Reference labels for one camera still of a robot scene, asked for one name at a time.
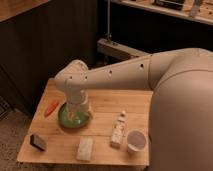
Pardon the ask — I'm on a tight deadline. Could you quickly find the white sponge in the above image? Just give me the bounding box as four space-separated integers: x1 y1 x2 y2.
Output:
77 138 93 161

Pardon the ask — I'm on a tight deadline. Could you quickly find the wooden table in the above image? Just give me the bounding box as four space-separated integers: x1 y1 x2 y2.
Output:
17 80 152 166

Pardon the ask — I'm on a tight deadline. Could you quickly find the white paper cup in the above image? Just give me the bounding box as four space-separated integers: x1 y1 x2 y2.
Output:
127 130 146 154

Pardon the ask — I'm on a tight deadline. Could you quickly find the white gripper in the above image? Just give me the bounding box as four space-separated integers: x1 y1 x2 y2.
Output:
65 88 92 121

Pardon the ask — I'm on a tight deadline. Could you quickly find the orange carrot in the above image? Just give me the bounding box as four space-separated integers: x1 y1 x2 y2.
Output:
44 100 59 117

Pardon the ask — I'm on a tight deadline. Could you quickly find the upper shelf with items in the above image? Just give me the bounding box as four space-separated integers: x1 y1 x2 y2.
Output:
111 0 213 26

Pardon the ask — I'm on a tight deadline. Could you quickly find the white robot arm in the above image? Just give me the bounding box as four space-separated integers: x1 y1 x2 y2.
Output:
55 48 213 171

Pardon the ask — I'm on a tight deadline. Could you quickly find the white bottle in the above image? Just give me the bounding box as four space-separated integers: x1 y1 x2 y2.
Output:
110 111 126 149

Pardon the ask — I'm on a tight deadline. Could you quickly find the green bowl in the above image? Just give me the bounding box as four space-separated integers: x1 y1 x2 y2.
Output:
58 103 91 129

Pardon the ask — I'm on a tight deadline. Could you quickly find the metal shelf ledge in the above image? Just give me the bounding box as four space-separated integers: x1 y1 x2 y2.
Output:
97 38 147 60

